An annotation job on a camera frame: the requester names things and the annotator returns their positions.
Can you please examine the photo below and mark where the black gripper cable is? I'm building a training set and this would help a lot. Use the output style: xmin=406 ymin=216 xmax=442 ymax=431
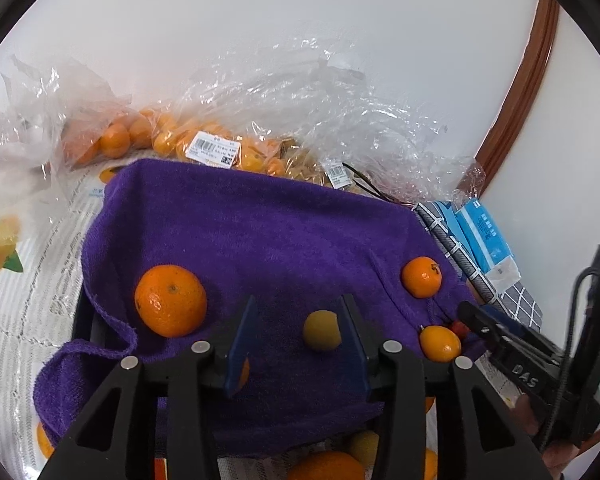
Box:
xmin=532 ymin=266 xmax=600 ymax=456

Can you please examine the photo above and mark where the grey plaid cloth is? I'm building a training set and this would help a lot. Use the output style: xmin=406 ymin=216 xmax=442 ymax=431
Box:
xmin=412 ymin=201 xmax=544 ymax=335

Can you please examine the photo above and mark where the thin black cord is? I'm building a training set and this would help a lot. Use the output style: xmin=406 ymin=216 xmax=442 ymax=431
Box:
xmin=340 ymin=162 xmax=417 ymax=207

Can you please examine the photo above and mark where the blue paper packet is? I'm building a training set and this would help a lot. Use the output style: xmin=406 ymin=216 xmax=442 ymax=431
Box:
xmin=431 ymin=202 xmax=469 ymax=247

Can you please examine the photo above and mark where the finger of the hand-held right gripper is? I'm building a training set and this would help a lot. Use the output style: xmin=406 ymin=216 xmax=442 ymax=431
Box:
xmin=482 ymin=304 xmax=532 ymax=337
xmin=456 ymin=301 xmax=512 ymax=353

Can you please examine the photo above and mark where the purple towel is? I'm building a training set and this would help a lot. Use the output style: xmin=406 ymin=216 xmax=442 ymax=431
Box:
xmin=32 ymin=159 xmax=486 ymax=457

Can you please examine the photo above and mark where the small clear plastic bag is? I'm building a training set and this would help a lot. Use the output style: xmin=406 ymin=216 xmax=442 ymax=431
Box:
xmin=0 ymin=55 xmax=133 ymax=241

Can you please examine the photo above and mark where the clear bag of oranges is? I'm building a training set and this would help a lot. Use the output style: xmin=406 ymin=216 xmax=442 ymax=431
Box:
xmin=65 ymin=105 xmax=301 ymax=178

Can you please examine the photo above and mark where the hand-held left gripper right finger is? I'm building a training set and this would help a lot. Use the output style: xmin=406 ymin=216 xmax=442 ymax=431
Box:
xmin=339 ymin=294 xmax=551 ymax=480

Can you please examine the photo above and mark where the large crumpled clear plastic bag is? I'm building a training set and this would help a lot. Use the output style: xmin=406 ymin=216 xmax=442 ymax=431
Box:
xmin=175 ymin=35 xmax=487 ymax=207

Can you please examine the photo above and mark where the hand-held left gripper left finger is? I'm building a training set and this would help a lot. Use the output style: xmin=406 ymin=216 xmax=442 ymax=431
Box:
xmin=40 ymin=295 xmax=258 ymax=480

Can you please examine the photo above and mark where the person's right hand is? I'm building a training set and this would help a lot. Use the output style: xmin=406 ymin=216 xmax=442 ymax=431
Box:
xmin=510 ymin=392 xmax=582 ymax=480

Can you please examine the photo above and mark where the small yellow-green fruit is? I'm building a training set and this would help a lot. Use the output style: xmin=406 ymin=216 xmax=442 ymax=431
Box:
xmin=347 ymin=430 xmax=381 ymax=469
xmin=302 ymin=310 xmax=342 ymax=352

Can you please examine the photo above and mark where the blue tissue pack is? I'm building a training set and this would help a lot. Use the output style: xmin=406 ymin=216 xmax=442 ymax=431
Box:
xmin=455 ymin=200 xmax=522 ymax=294

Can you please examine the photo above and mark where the clear bag of brown fruit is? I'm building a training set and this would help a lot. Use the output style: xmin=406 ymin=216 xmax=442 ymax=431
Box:
xmin=280 ymin=140 xmax=352 ymax=189

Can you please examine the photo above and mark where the brown wooden door frame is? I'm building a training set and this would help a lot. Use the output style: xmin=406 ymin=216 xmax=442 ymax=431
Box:
xmin=474 ymin=0 xmax=561 ymax=197

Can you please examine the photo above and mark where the row of loose oranges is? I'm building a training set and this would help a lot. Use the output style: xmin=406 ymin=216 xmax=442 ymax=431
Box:
xmin=286 ymin=396 xmax=439 ymax=480

